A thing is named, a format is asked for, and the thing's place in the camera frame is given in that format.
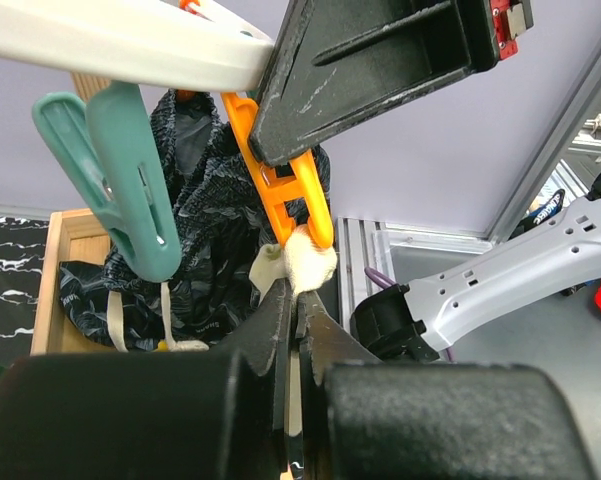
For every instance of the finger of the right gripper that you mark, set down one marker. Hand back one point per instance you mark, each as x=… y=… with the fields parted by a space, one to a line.
x=337 y=64

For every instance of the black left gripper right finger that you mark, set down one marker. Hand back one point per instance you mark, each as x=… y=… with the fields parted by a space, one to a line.
x=368 y=419

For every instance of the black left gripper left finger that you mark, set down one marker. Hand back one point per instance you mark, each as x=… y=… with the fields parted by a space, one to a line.
x=217 y=414

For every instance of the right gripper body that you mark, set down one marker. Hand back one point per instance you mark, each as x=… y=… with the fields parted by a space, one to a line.
x=510 y=19

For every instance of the orange clothespin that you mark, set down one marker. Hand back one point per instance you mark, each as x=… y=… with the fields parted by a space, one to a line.
x=275 y=191
x=190 y=6

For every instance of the cream sock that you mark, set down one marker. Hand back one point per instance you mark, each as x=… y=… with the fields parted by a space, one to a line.
x=306 y=266

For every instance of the white round clip hanger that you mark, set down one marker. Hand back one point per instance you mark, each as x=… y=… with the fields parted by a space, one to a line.
x=145 y=42

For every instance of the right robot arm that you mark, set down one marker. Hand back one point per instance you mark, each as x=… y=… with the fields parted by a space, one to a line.
x=416 y=321

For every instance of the orange clothespin top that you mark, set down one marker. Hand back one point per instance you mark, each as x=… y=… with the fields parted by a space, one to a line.
x=190 y=6

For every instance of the dark patterned garment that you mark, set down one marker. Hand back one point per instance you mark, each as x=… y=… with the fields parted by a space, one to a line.
x=221 y=225

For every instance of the teal clothespin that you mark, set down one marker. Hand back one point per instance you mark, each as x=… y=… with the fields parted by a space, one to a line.
x=106 y=148

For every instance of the wooden hanging rack frame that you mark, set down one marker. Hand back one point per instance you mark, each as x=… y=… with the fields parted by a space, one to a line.
x=76 y=243

